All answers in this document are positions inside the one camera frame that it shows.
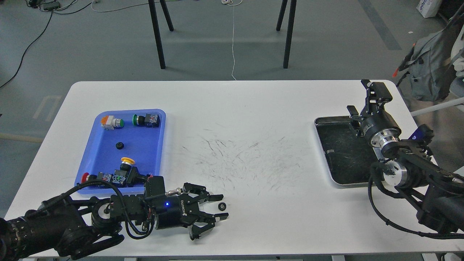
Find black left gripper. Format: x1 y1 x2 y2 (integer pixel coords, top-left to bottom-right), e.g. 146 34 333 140
152 182 229 241

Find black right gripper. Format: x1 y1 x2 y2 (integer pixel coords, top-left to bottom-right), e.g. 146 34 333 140
347 79 402 148

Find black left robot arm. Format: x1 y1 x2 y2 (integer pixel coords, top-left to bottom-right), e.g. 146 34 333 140
1 176 229 261

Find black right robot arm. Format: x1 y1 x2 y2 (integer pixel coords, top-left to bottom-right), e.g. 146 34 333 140
347 79 464 240

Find silver metal tray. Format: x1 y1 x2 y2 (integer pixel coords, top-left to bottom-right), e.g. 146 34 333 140
314 116 378 188

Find grey backpack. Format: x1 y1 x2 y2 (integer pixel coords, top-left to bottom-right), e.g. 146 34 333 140
392 26 460 102

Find blue plastic tray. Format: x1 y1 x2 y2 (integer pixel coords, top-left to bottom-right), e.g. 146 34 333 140
74 109 166 185

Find white box on floor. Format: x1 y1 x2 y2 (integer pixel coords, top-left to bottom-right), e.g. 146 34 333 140
416 0 442 18

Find black right stand legs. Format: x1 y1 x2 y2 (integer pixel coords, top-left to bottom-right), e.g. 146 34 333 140
275 0 297 69

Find black stand legs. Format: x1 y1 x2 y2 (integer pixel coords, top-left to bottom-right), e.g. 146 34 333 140
148 0 174 70
275 0 297 69

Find orange white push button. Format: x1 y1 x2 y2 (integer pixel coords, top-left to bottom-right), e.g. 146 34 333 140
100 115 125 130

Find black left stand legs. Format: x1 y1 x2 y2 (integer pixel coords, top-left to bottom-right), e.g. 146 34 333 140
148 0 174 70

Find yellow push button switch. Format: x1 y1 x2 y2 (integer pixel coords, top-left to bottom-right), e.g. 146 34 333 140
111 157 153 188

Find green push button switch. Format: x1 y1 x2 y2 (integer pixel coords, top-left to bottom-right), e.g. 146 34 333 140
132 113 161 128

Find red push button switch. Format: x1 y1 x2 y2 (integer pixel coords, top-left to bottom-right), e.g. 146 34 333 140
80 172 113 183

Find white hanging cord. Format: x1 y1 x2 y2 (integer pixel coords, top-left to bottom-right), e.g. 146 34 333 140
221 0 243 81

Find black floor cable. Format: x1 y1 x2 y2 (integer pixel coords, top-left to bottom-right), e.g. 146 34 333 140
0 0 93 87

